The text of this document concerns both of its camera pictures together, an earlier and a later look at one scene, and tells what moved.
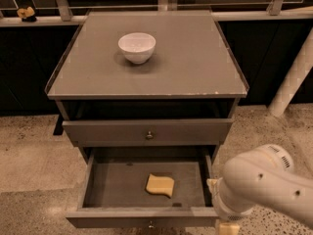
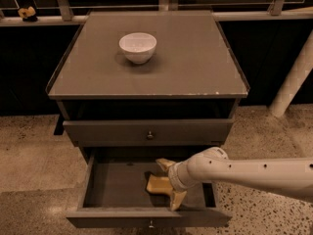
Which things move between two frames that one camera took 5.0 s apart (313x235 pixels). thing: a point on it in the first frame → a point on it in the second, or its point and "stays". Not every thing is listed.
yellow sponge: [160, 185] stays
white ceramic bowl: [138, 47] stays
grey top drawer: [147, 132] stays
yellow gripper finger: [212, 184] → [164, 164]
